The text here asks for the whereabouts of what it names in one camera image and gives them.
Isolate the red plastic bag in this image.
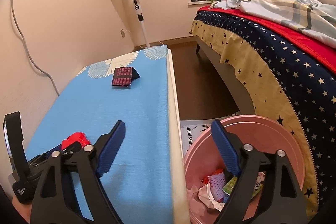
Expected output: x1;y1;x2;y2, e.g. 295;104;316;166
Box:
62;132;91;149

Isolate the green snack wrapper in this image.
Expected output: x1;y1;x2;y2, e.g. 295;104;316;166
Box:
221;174;263;200

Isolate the maroon checkered packet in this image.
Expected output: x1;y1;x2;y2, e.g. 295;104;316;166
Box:
112;67;140;88

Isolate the purple foam net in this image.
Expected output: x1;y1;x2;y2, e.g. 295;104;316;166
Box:
207;169;226;201

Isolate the pink plastic trash bin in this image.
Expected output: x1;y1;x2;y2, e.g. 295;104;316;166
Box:
185;115;307;223

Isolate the person's left hand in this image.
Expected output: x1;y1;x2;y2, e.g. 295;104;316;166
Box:
12;196;33;223

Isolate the white paper on floor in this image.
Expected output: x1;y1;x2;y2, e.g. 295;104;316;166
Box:
180;119;213;155

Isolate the crumpled white tissue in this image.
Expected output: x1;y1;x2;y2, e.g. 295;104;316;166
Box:
198;183;225;211

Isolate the yellow star bed skirt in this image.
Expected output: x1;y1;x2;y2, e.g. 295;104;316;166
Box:
190;16;318;219

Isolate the navy star bed sheet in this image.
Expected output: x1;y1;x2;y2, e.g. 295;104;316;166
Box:
195;11;335;204

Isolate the red blanket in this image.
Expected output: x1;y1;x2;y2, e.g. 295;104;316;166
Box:
198;6;336;75

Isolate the plaid light blue quilt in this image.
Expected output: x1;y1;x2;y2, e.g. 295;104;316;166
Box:
210;0;335;49

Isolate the grey power cable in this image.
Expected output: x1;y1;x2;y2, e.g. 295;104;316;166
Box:
10;0;60;97

